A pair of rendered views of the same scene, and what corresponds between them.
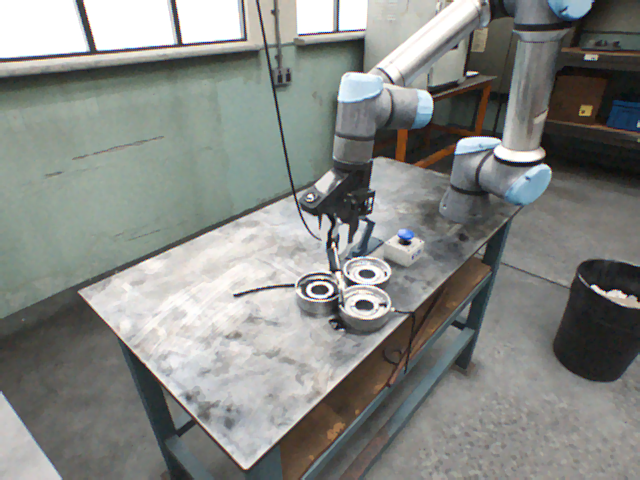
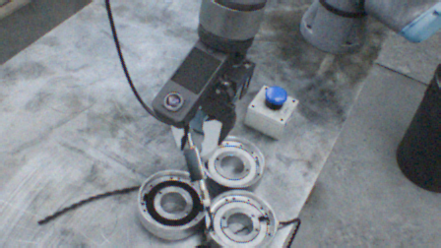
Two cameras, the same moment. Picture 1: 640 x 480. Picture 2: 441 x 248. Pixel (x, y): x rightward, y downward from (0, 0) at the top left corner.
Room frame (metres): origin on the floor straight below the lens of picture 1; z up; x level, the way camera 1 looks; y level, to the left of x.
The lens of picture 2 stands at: (0.27, 0.12, 1.46)
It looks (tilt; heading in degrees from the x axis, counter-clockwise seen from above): 47 degrees down; 338
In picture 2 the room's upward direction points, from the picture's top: 12 degrees clockwise
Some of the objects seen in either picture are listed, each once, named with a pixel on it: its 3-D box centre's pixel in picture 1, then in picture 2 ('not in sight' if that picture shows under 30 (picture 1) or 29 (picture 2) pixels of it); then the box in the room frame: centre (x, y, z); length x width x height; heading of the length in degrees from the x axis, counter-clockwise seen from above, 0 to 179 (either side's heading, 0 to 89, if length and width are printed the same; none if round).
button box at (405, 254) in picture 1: (405, 248); (273, 109); (0.84, -0.21, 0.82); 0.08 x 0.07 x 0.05; 138
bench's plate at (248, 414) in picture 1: (346, 238); (184, 89); (0.94, -0.07, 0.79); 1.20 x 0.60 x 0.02; 138
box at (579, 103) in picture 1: (579, 96); not in sight; (3.60, -2.26, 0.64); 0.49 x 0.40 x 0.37; 53
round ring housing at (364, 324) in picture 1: (364, 308); (239, 226); (0.62, -0.09, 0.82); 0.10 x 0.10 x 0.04
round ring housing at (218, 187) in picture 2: (366, 277); (231, 167); (0.72, -0.10, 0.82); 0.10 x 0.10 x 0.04
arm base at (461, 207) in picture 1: (467, 198); (339, 15); (1.08, -0.44, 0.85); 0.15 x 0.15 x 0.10
